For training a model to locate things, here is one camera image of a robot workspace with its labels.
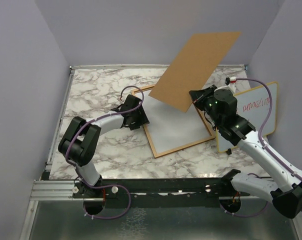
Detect aluminium rail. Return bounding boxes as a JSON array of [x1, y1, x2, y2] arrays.
[[30, 177, 297, 201]]

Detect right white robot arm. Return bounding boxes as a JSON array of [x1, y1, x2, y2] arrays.
[[189, 85, 302, 219]]

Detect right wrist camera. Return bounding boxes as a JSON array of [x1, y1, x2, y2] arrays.
[[214, 76, 237, 94]]

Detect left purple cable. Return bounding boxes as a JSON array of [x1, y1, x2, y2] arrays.
[[65, 85, 145, 221]]

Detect black mounting base plate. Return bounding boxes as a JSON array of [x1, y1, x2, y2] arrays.
[[72, 177, 236, 209]]

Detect purple cable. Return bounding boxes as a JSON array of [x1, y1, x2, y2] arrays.
[[65, 85, 145, 221], [223, 76, 302, 218]]

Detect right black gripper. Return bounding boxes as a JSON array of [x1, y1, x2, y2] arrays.
[[190, 84, 222, 127]]

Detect yellow rimmed whiteboard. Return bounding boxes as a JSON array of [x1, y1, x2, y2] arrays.
[[215, 81, 279, 154]]

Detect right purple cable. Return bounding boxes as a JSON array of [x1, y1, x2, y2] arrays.
[[223, 76, 302, 218]]

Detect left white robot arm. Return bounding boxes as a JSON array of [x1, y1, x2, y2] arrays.
[[58, 94, 149, 198]]

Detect wooden picture frame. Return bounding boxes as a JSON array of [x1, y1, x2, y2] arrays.
[[130, 84, 218, 159]]

